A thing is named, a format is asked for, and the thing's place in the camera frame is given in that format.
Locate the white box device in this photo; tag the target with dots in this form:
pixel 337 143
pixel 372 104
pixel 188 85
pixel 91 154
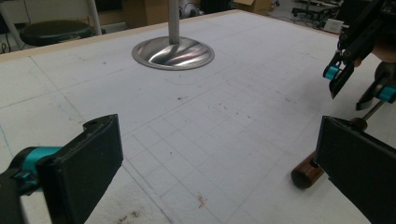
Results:
pixel 333 25

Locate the small cardboard box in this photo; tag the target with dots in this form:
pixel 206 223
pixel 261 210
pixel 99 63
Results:
pixel 253 6

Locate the black round stool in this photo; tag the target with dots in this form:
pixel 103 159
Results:
pixel 53 31

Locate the tall metal utensil stand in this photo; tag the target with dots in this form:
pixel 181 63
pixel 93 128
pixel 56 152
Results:
pixel 172 56

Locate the white stand pole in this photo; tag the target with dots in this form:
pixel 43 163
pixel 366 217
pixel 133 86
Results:
pixel 93 17

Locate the grey round appliance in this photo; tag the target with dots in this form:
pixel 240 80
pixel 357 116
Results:
pixel 190 7

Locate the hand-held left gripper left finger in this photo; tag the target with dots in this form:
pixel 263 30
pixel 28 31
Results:
pixel 77 168

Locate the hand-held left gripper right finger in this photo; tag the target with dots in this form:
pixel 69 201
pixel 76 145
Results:
pixel 361 165

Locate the large cardboard box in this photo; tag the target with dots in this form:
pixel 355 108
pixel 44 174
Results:
pixel 143 14

